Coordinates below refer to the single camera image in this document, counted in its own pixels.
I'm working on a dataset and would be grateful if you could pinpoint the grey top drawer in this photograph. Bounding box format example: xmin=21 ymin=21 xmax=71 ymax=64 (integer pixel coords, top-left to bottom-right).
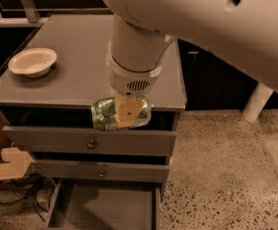
xmin=4 ymin=107 xmax=176 ymax=156

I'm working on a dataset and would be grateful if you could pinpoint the blue cable on floor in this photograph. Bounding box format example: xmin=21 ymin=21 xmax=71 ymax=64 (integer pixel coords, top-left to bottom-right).
xmin=0 ymin=171 xmax=56 ymax=222

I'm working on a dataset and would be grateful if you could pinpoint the grey bottom drawer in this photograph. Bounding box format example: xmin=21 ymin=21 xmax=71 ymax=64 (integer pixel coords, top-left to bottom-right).
xmin=42 ymin=179 xmax=160 ymax=230

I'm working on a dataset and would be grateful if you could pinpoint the crushed green can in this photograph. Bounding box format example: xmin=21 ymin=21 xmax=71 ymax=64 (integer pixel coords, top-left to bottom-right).
xmin=91 ymin=96 xmax=151 ymax=131

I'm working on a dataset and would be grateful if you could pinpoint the dark low cabinet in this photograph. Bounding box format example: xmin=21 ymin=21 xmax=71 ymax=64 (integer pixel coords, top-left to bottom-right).
xmin=175 ymin=38 xmax=278 ymax=111

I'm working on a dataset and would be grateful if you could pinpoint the grey drawer cabinet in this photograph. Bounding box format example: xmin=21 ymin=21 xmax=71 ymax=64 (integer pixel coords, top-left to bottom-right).
xmin=0 ymin=13 xmax=188 ymax=230

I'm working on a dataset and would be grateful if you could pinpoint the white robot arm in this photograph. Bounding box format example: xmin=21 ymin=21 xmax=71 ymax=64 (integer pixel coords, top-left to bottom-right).
xmin=103 ymin=0 xmax=278 ymax=93

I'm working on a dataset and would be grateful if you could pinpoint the grey middle drawer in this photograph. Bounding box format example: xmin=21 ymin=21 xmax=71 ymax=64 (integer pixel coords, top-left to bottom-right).
xmin=32 ymin=152 xmax=169 ymax=183

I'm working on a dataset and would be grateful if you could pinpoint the metal railing frame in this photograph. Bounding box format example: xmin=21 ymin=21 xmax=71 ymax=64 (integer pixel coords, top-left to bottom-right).
xmin=0 ymin=0 xmax=111 ymax=28

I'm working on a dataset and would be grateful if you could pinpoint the grey drawer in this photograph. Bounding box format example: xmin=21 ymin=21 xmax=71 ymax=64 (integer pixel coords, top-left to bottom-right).
xmin=4 ymin=107 xmax=176 ymax=156
xmin=32 ymin=152 xmax=169 ymax=183
xmin=42 ymin=179 xmax=160 ymax=230

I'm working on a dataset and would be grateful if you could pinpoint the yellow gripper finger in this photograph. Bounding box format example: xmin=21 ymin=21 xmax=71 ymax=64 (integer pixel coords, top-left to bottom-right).
xmin=111 ymin=89 xmax=143 ymax=128

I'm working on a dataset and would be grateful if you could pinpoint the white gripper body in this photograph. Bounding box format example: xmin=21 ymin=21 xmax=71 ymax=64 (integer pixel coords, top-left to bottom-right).
xmin=106 ymin=52 xmax=162 ymax=96

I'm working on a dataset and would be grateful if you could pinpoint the white angled post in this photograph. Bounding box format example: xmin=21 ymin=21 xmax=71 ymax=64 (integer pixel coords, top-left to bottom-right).
xmin=242 ymin=82 xmax=273 ymax=123

